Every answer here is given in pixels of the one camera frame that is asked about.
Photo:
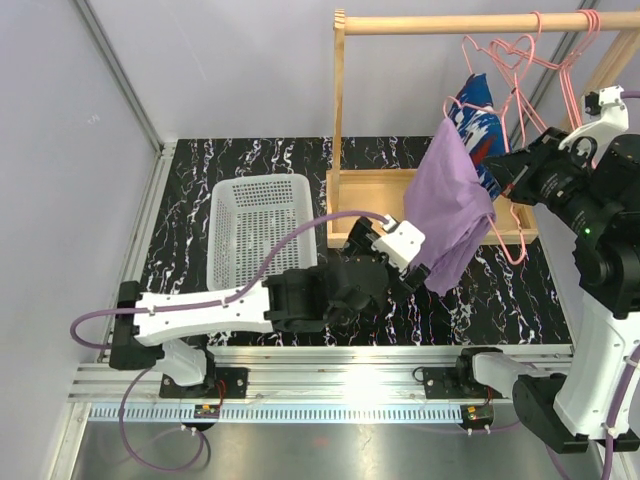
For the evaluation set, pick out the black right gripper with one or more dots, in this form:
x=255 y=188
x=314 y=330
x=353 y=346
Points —
x=540 y=157

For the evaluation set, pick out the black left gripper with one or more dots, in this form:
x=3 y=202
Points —
x=361 y=241

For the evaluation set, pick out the purple trousers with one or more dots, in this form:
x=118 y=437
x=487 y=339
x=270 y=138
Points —
x=447 y=203

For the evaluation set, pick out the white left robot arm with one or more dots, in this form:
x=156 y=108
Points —
x=150 y=329

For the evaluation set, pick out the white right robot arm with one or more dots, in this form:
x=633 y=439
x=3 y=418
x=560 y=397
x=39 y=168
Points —
x=596 y=195

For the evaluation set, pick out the blue patterned trousers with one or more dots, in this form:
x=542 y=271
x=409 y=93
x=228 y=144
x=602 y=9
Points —
x=479 y=127

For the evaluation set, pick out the wooden clothes rack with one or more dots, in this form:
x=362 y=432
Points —
x=382 y=189

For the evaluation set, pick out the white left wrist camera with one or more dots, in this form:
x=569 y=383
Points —
x=401 y=242

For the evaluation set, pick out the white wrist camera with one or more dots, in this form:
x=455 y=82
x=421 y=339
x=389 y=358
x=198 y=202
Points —
x=610 y=118
x=401 y=242

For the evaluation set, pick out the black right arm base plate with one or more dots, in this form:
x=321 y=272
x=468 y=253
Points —
x=447 y=383

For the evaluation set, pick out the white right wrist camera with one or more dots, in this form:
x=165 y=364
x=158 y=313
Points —
x=610 y=118

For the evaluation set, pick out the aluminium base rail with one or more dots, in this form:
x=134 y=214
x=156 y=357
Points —
x=286 y=385

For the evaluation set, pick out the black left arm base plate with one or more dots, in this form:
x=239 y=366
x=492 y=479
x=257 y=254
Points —
x=225 y=383

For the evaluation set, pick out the aluminium corner frame post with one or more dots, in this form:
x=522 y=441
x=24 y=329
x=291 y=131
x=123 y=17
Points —
x=97 y=33

